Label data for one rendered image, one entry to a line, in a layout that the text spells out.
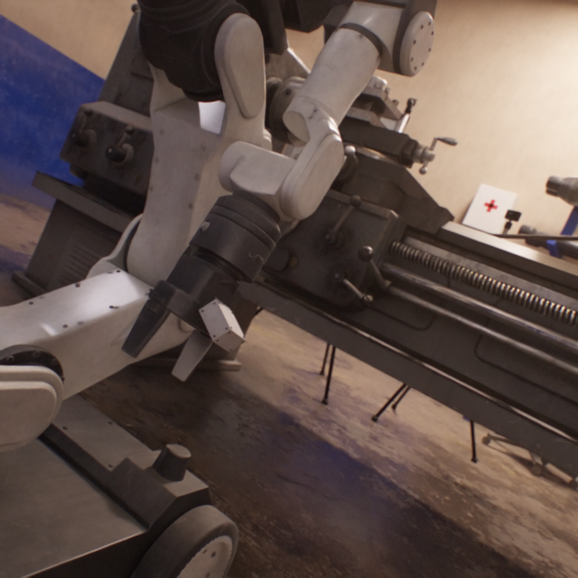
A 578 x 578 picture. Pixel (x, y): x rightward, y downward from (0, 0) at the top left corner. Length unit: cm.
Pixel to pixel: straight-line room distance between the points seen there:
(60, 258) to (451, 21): 442
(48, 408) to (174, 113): 46
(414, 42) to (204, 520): 69
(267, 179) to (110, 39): 534
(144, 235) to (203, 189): 13
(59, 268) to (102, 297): 158
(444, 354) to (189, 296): 112
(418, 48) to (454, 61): 490
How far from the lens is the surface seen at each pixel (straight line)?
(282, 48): 92
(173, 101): 96
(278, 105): 221
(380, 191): 159
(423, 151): 175
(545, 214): 502
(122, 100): 252
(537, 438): 143
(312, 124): 69
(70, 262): 241
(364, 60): 75
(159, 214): 92
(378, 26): 77
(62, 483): 89
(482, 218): 495
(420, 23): 79
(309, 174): 65
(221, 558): 97
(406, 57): 78
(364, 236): 158
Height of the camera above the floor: 59
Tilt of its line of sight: 3 degrees down
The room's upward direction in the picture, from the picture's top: 24 degrees clockwise
